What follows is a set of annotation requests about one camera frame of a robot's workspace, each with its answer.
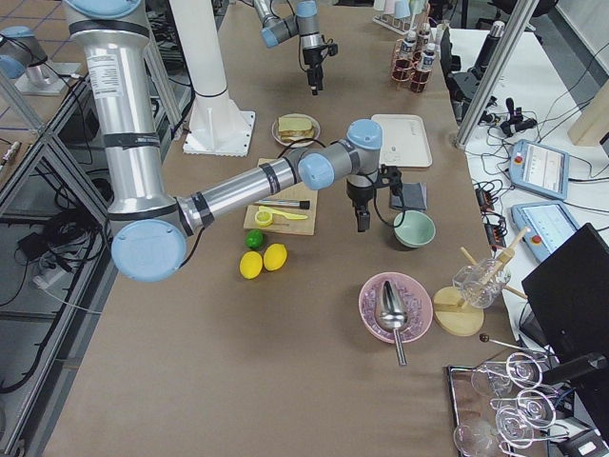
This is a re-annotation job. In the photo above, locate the copper wire bottle rack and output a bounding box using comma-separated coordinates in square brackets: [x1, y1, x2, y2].
[390, 18, 437, 93]

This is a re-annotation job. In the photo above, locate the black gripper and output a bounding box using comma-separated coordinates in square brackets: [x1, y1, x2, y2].
[300, 33, 338, 96]
[346, 171, 379, 232]

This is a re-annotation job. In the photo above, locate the left yellow lemon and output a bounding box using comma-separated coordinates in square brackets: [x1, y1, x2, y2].
[239, 250, 264, 280]

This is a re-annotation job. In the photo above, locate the white serving tray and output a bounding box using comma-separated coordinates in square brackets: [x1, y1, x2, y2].
[371, 114, 433, 169]

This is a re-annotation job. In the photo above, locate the green ceramic bowl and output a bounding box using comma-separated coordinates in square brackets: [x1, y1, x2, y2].
[394, 210, 436, 248]

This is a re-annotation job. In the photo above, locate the bread slice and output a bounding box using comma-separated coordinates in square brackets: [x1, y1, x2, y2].
[277, 116, 313, 135]

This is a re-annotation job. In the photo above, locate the white sandwich plate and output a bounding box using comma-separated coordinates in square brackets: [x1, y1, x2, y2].
[271, 113, 321, 147]

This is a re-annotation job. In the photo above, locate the upper teach pendant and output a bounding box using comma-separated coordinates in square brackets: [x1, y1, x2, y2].
[508, 140, 570, 200]

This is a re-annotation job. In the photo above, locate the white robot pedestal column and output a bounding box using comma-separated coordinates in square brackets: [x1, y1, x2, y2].
[170, 0, 255, 157]

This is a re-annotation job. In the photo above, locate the lower teach pendant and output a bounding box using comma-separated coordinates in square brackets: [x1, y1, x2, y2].
[511, 200, 580, 262]

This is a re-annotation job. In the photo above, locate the aluminium frame post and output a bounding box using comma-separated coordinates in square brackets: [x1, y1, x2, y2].
[451, 0, 539, 150]

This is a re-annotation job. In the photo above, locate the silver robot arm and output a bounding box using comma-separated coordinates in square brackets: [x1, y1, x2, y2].
[252, 1, 338, 95]
[63, 1, 383, 282]

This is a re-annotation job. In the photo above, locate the pink bowl with ice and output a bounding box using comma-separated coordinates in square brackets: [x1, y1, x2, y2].
[359, 272, 433, 344]

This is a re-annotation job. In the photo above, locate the yellow lemon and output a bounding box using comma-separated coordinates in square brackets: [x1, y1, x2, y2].
[239, 250, 264, 280]
[263, 243, 287, 271]

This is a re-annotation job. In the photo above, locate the halved lemon slice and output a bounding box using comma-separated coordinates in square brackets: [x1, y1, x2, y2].
[254, 209, 273, 228]

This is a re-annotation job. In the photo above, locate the metal straw with black tip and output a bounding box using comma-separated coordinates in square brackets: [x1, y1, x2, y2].
[255, 199, 311, 209]

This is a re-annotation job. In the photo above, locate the right yellow lemon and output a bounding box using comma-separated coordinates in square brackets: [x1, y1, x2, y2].
[263, 243, 287, 271]

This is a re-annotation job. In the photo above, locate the metal tray with glasses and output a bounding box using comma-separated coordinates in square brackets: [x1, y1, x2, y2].
[446, 351, 568, 456]

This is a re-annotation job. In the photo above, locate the grey folded cloth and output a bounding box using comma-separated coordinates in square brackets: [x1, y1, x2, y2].
[389, 183, 427, 211]

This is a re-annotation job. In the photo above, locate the green lime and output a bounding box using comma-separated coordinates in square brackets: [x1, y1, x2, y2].
[245, 228, 265, 250]

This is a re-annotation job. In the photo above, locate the metal ice scoop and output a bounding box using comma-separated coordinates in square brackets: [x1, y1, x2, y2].
[375, 281, 408, 367]

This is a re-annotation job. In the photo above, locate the clear glass mug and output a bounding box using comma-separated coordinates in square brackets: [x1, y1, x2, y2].
[452, 259, 512, 309]

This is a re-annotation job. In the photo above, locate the black monitor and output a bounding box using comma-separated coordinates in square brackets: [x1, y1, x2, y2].
[522, 223, 608, 363]

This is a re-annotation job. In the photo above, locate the yellow plastic knife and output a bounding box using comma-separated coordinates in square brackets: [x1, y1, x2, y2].
[258, 206, 308, 220]

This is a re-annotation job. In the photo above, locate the teach pendant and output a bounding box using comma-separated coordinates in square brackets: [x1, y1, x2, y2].
[508, 140, 570, 200]
[511, 200, 580, 262]

